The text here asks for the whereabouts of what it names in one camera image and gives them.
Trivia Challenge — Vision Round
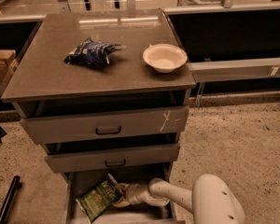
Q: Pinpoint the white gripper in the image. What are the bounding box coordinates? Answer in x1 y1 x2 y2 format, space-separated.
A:
112 183 170 208

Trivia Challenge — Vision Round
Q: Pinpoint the green jalapeno chip bag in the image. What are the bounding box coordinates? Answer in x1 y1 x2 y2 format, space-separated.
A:
76 174 123 224

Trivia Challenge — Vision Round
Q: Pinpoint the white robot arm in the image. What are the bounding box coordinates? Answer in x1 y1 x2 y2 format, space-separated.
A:
113 174 245 224

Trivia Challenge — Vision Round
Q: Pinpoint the bottom grey drawer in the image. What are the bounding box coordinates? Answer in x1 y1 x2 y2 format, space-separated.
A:
64 163 186 224

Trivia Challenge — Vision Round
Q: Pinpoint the grey drawer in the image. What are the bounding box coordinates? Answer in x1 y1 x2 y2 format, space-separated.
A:
45 143 180 173
64 163 186 224
21 105 189 144

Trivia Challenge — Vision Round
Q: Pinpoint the middle grey drawer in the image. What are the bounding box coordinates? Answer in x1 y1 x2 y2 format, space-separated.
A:
45 143 180 173

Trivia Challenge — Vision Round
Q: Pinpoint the top grey drawer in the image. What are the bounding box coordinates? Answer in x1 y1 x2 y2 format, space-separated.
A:
21 105 189 144

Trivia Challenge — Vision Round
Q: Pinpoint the grey drawer cabinet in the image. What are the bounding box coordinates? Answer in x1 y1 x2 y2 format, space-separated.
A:
2 10 195 224

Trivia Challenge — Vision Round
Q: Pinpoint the blue chip bag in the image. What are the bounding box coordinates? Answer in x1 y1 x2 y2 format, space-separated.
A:
64 37 125 67

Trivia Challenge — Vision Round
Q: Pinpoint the black bar on floor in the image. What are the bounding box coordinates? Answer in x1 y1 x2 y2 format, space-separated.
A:
0 175 21 224

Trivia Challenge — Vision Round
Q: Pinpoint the white bowl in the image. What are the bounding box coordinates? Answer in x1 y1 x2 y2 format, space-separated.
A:
143 44 188 73

